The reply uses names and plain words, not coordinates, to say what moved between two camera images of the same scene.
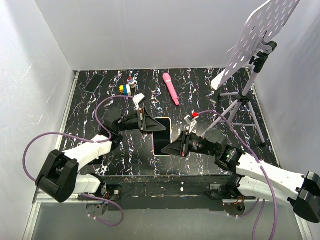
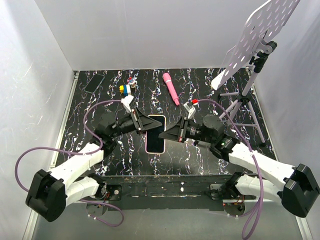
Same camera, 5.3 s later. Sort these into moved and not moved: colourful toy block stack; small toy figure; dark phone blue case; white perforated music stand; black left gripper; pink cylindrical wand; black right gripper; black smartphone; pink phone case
Moved: black right gripper; pink phone case; black smartphone
Not moved: dark phone blue case; colourful toy block stack; small toy figure; pink cylindrical wand; white perforated music stand; black left gripper
